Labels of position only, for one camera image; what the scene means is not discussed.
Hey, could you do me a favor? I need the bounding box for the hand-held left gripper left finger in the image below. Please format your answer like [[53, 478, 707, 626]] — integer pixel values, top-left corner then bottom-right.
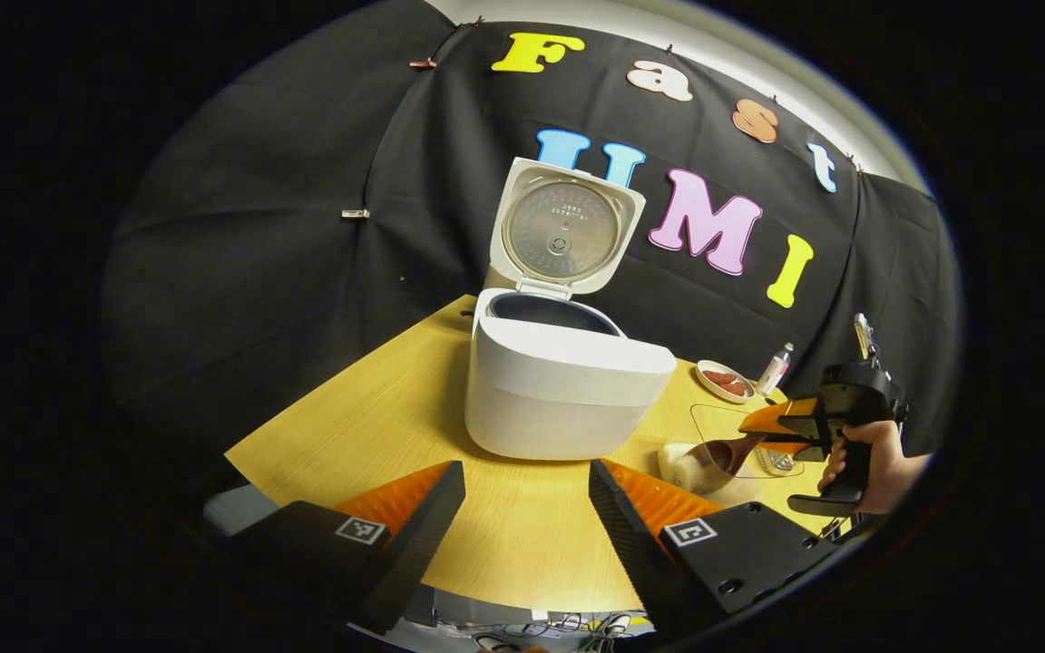
[[212, 460, 468, 637]]

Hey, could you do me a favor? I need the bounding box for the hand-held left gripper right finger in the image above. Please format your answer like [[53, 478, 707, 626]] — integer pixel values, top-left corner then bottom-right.
[[587, 458, 842, 641]]

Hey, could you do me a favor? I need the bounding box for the brown wooden spoon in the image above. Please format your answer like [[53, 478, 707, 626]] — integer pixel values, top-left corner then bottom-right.
[[698, 434, 767, 478]]

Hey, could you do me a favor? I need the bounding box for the white rice cooker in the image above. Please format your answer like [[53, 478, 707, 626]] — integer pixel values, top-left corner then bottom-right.
[[464, 157, 678, 461]]

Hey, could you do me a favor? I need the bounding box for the small clear bottle pink label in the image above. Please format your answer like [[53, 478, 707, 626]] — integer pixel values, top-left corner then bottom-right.
[[756, 343, 796, 396]]

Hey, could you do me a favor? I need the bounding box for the clear plastic box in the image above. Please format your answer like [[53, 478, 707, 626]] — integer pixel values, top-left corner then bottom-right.
[[657, 404, 806, 509]]

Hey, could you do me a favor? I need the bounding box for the white round plate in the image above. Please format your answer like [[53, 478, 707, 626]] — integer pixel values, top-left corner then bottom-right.
[[697, 360, 757, 404]]

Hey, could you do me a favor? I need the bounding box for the black backdrop cloth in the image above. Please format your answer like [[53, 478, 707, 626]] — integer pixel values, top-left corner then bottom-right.
[[98, 0, 966, 509]]

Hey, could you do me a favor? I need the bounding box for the tangle of cables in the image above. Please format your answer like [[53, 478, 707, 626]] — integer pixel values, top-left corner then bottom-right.
[[473, 612, 650, 653]]

